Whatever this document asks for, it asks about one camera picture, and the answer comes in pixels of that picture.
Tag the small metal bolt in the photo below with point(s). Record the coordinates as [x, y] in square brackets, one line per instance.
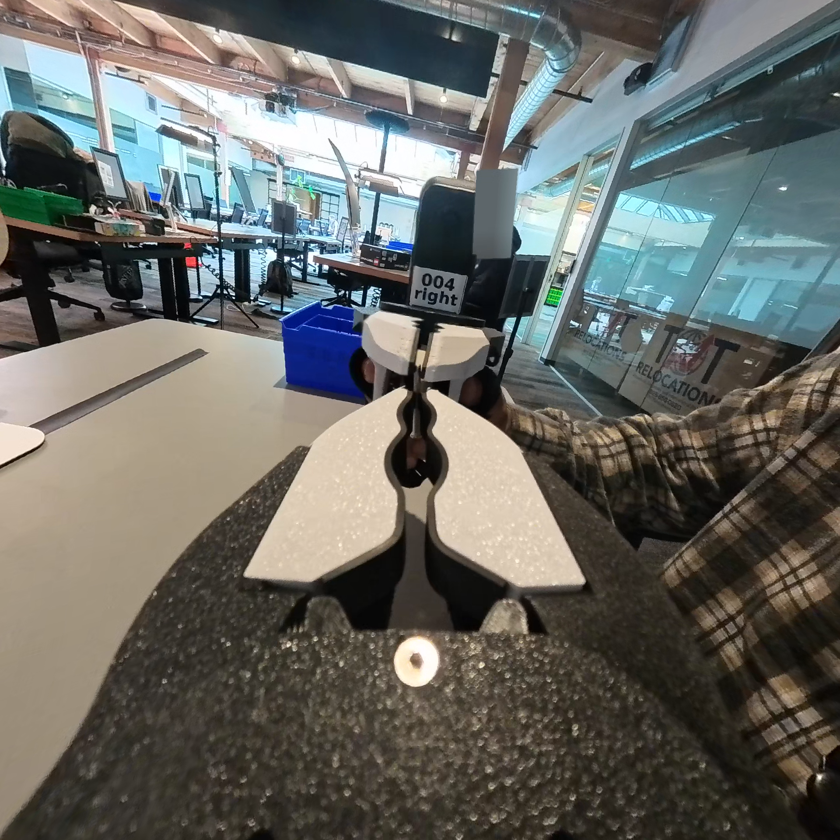
[416, 413]

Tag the black office chair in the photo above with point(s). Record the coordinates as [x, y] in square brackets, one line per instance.
[39, 157]

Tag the cardboard moving box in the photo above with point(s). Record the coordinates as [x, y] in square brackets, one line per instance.
[682, 367]

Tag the black panel on stand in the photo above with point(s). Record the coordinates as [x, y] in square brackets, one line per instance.
[528, 282]

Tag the black round-top pole stand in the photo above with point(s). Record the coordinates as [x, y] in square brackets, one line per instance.
[386, 164]

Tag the green plastic bin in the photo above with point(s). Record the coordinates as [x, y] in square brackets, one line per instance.
[39, 205]

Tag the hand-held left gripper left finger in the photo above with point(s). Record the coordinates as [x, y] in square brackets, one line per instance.
[328, 505]

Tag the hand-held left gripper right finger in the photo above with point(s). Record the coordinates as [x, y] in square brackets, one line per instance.
[499, 512]

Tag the black computer monitor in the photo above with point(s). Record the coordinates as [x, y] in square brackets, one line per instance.
[110, 174]

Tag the black tripod stand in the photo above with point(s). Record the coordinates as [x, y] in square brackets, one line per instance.
[220, 262]

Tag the silver ventilation duct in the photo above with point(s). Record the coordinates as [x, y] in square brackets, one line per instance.
[548, 65]

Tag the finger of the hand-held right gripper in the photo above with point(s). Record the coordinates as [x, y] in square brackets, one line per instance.
[459, 351]
[390, 344]

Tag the blue plastic bin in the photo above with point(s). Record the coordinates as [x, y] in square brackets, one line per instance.
[321, 348]

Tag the black backpack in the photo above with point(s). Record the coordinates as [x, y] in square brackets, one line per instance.
[279, 279]

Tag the black ceiling panel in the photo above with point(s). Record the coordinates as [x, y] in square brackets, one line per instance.
[328, 39]

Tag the black sign on stand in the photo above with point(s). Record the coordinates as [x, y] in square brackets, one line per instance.
[283, 216]

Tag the instruction sheet on stand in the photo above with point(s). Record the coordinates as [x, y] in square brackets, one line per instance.
[16, 443]

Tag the black cardboard box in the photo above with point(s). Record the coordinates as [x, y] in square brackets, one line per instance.
[387, 254]

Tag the person's right hand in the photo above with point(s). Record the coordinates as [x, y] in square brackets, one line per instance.
[500, 410]

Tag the curved white banner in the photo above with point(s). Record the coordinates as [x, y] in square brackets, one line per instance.
[348, 190]

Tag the wooden support post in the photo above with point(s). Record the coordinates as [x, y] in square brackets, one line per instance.
[505, 98]

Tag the wooden office desk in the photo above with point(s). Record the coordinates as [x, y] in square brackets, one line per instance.
[354, 268]
[98, 239]

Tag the person's plaid shirt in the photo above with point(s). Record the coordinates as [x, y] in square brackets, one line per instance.
[774, 623]

